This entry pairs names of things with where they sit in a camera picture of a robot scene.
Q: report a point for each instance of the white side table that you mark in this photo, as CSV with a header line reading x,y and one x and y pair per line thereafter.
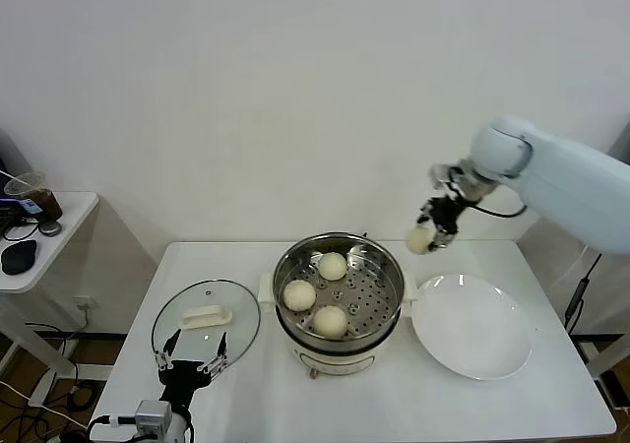
x,y
59,251

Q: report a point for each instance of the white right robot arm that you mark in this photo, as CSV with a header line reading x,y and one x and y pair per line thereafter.
x,y
566,177

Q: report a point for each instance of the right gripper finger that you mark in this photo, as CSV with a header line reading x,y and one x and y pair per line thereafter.
x,y
425,215
444,240

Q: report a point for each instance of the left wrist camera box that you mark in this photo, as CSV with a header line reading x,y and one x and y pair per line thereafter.
x,y
153,416

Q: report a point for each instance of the plastic iced coffee cup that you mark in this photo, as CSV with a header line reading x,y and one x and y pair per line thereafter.
x,y
46,204

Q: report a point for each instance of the dark device with blue light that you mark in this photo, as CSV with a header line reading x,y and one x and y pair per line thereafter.
x,y
10,211

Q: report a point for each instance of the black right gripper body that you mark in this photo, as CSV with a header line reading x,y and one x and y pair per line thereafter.
x,y
448,211

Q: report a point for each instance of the white drinking straw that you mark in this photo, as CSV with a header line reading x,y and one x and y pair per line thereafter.
x,y
12,177

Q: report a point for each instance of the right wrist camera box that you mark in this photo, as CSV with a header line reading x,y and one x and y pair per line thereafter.
x,y
441,174

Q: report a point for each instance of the black computer mouse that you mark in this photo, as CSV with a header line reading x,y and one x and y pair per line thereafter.
x,y
19,257

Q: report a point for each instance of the white round plate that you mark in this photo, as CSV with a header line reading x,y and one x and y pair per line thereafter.
x,y
462,325

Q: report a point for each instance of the white wall outlet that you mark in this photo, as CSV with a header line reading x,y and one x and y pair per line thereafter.
x,y
88,303

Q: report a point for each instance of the white steamed baozi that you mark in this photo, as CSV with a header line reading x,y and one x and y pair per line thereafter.
x,y
331,266
418,240
330,321
298,295

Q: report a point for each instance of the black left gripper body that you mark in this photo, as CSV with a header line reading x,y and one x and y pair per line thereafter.
x,y
182,376

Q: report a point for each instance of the stainless steel steamer basket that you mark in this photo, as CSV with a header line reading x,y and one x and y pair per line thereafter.
x,y
374,310

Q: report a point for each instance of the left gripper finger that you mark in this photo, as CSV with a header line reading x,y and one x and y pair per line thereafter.
x,y
170,343
222,344

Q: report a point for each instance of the grey round puck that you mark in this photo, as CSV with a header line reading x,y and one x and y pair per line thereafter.
x,y
50,229

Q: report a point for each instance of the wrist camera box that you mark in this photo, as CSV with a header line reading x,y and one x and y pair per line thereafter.
x,y
153,416
441,174

